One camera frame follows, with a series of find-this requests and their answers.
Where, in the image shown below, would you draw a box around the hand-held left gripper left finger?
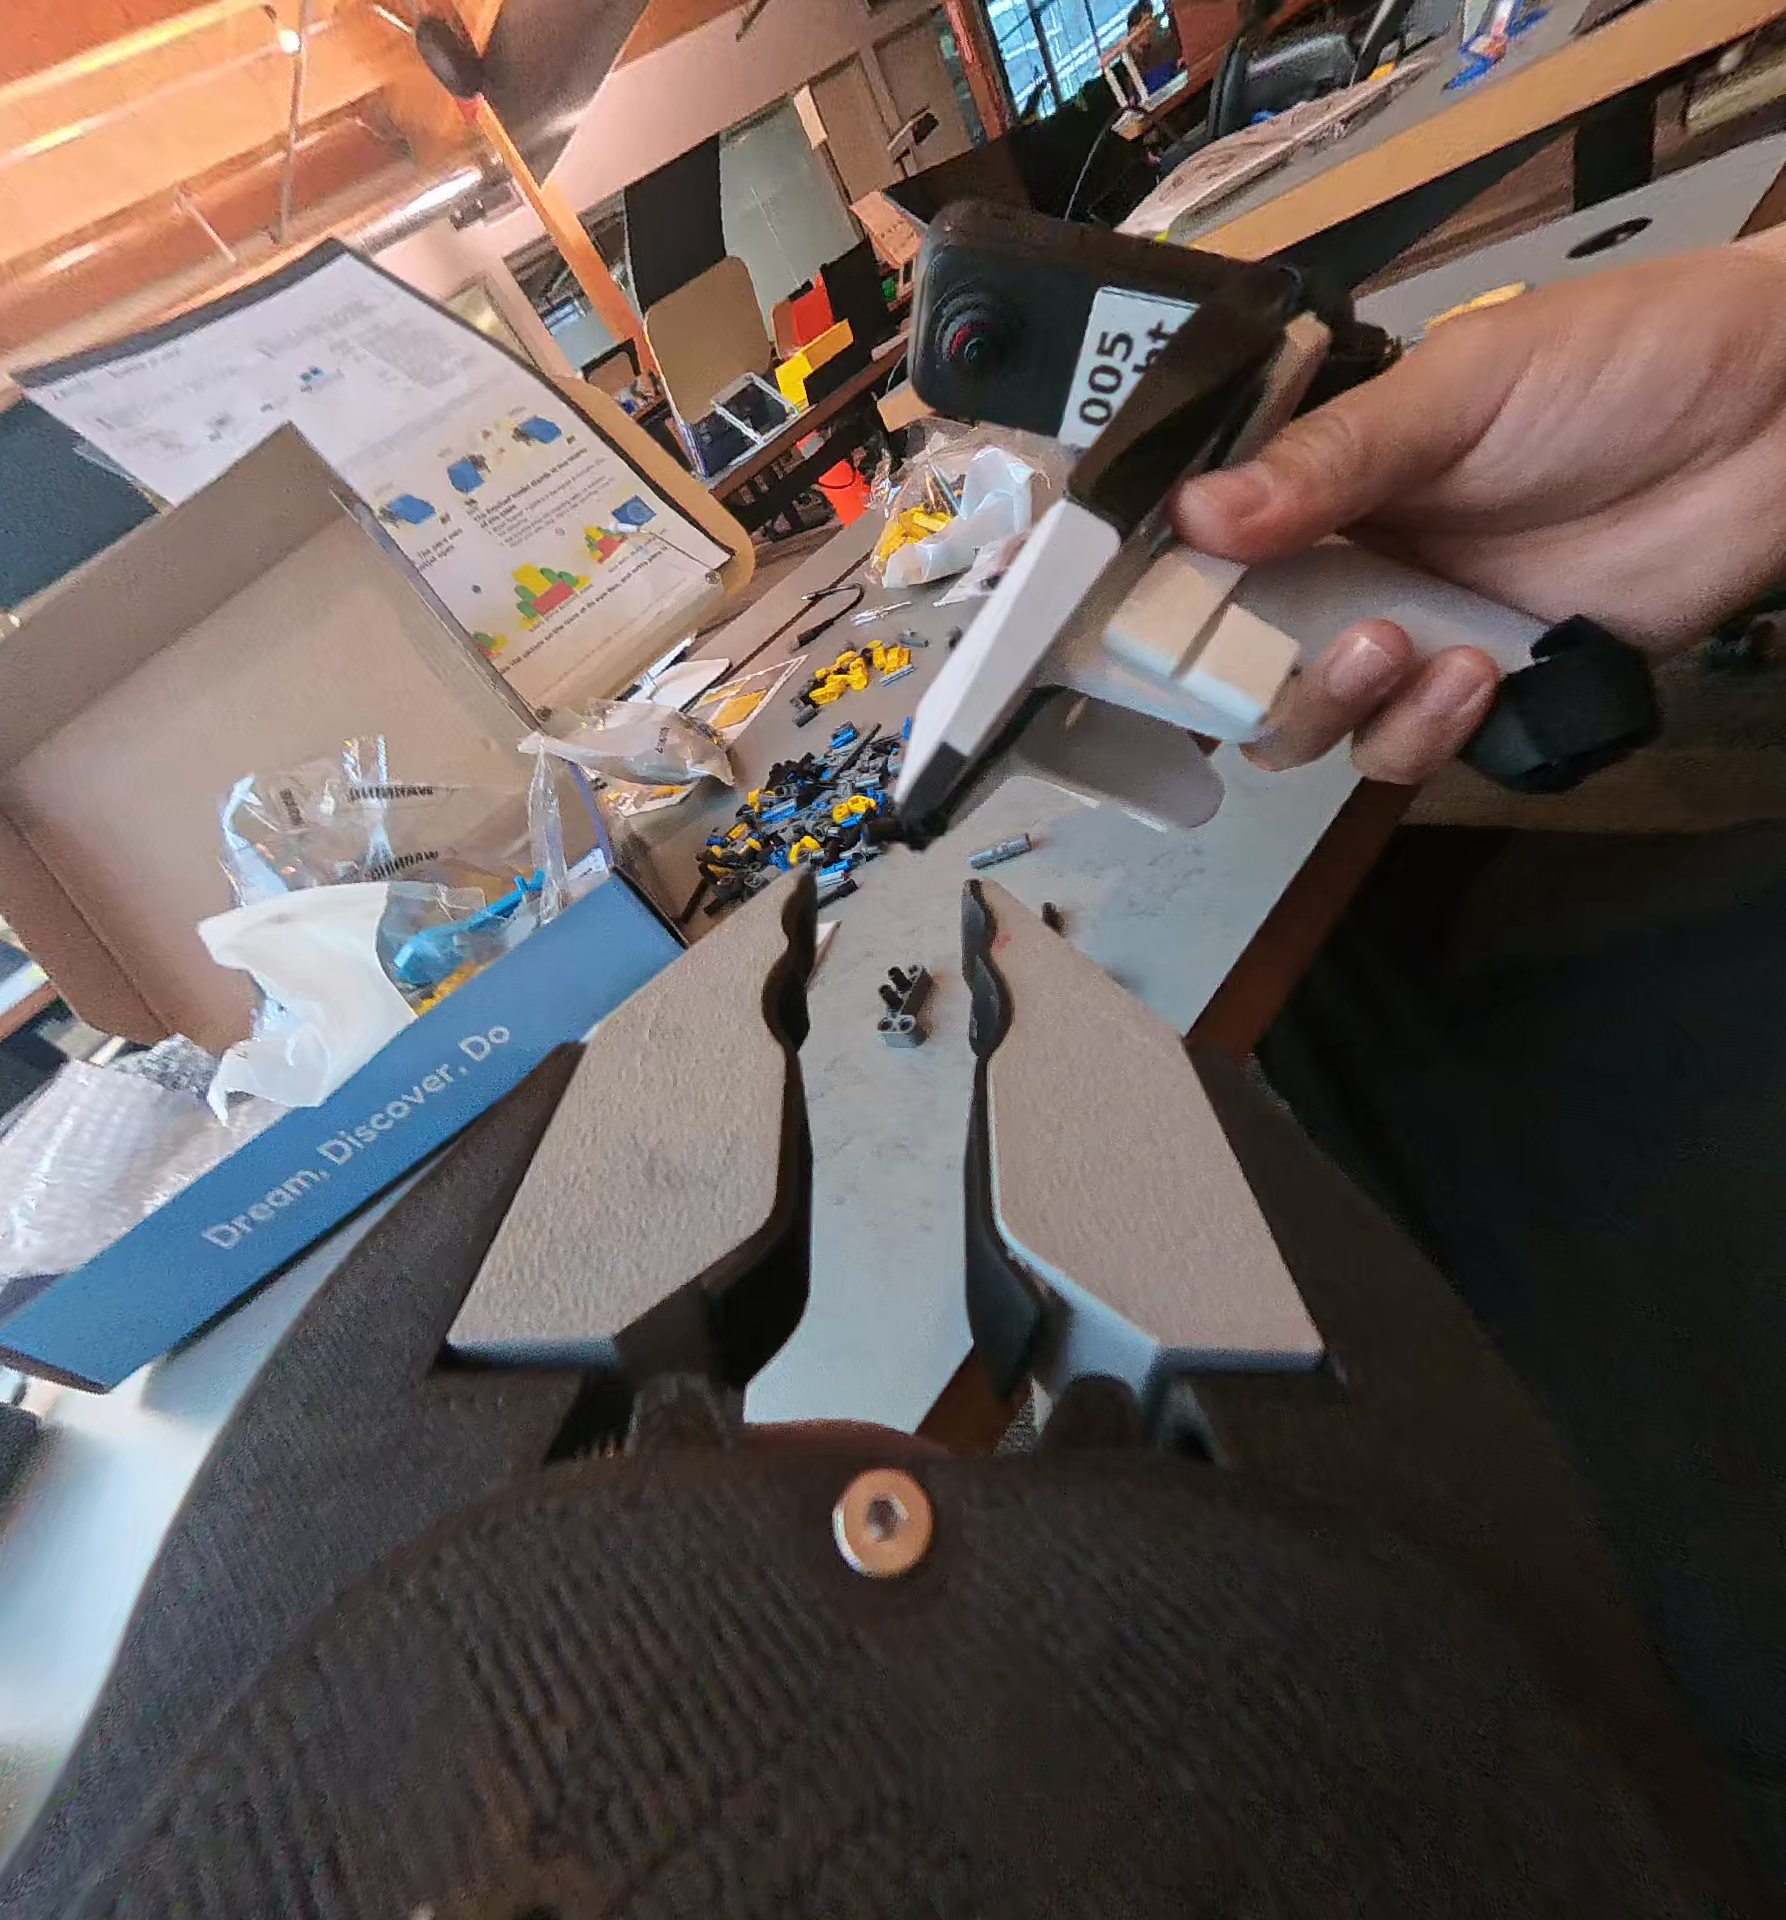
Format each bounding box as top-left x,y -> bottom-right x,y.
447,870 -> 820,1392

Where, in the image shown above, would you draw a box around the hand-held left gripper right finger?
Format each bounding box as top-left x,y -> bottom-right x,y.
961,877 -> 1329,1458

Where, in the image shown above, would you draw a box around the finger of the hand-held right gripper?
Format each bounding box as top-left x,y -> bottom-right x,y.
893,497 -> 1137,841

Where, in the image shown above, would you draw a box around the grey desk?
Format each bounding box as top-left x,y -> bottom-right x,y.
0,497 -> 1411,1772

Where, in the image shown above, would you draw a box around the person's right hand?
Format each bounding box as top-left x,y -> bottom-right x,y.
1175,192 -> 1786,785

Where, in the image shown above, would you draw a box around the crumpled white plastic bag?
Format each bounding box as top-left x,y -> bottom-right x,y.
870,444 -> 1051,590

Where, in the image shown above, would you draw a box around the pile of yellow beam pieces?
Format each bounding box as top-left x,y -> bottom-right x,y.
790,637 -> 932,722

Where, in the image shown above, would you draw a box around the yellow printed paper sheet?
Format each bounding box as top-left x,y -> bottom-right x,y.
688,661 -> 813,736

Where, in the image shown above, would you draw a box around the pile of mixed small pieces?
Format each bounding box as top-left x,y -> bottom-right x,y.
695,721 -> 909,918

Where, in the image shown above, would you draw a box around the light blue plastic part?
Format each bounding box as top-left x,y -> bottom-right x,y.
381,870 -> 548,999

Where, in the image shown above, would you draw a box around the dark blue cardboard box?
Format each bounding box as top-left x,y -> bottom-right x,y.
0,423 -> 687,1393

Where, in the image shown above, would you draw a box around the white opaque plastic bag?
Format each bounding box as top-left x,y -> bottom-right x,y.
200,885 -> 422,1119

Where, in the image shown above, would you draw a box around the crumpled clear plastic bag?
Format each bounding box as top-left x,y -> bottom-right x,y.
519,698 -> 736,788

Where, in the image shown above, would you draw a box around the person's legs in black pants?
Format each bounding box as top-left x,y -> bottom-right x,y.
1252,811 -> 1786,1920

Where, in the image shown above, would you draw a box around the large clear plastic bag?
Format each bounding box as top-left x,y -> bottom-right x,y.
217,732 -> 617,977

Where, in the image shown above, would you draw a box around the bubble wrap sheet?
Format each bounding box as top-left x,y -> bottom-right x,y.
0,1036 -> 285,1284

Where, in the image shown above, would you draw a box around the printed sheet in acrylic stand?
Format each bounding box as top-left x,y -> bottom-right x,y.
15,240 -> 756,708

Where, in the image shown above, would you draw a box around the black cable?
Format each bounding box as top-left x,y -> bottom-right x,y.
705,585 -> 873,678

